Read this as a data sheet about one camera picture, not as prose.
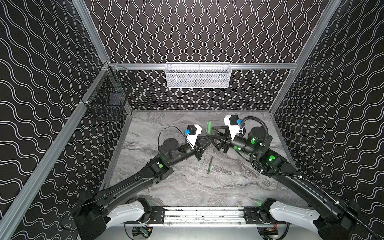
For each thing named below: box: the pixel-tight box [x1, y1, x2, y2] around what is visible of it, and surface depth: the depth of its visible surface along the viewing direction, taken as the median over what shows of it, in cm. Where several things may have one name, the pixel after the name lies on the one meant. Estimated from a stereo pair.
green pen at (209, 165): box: [207, 156, 213, 175], surface depth 94 cm
